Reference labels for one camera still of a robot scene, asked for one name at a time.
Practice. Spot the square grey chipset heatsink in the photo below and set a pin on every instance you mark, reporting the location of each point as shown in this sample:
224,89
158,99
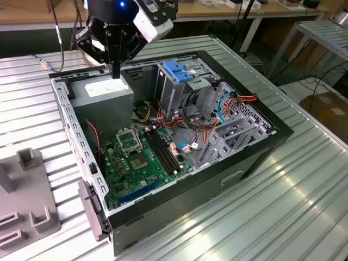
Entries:
138,162

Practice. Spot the large brown cardboard box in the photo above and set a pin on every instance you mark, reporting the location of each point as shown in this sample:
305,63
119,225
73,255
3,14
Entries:
329,108

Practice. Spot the blue plastic drive latch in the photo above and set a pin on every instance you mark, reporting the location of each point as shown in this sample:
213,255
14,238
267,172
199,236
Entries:
176,72

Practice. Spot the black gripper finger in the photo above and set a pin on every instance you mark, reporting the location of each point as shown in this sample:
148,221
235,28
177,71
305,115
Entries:
92,44
133,44

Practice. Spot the grey power supply unit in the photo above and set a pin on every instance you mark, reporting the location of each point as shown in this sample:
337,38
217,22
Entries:
103,108

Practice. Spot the small black device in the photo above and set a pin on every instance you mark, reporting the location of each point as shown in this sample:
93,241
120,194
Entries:
311,2

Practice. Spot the grey parts rack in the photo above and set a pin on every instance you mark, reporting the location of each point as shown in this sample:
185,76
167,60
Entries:
27,190

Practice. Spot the blue expansion slot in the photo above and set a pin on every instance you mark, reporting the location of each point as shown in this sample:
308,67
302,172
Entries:
141,190

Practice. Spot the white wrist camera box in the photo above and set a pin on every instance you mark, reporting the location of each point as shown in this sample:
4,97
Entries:
152,30

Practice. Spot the black RAM slot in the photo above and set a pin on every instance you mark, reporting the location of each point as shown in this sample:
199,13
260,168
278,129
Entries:
162,152
166,152
158,152
170,152

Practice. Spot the grey metal drive cage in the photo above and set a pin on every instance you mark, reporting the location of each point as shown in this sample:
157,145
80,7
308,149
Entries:
174,92

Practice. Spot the black open PC case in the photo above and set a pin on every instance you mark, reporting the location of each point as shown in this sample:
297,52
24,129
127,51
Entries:
190,195

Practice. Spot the CPU socket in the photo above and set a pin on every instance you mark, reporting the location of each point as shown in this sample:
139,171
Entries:
128,142

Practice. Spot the grey case front panel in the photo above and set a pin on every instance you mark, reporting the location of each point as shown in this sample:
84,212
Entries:
91,209

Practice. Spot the silver metal cylinder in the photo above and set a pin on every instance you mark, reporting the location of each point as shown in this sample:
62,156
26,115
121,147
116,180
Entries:
342,17

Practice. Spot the small white box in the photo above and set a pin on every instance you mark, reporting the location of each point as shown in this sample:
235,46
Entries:
235,3

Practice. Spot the green motherboard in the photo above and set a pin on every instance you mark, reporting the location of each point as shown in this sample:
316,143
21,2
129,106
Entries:
152,174

